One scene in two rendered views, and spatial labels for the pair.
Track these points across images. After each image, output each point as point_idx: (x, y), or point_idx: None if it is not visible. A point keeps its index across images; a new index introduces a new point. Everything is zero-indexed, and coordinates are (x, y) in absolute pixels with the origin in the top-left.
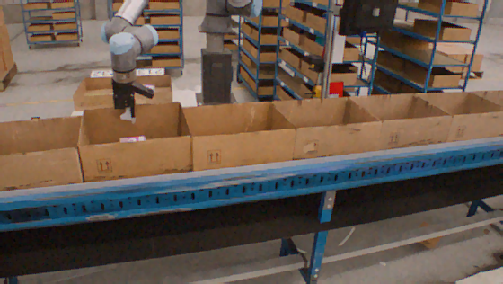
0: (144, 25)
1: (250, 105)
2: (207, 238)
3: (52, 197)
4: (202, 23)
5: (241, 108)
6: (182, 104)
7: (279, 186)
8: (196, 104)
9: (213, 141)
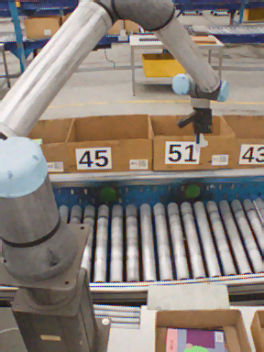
0: (184, 74)
1: (86, 144)
2: None
3: None
4: (72, 237)
5: (94, 145)
6: (136, 333)
7: None
8: (111, 328)
9: (134, 117)
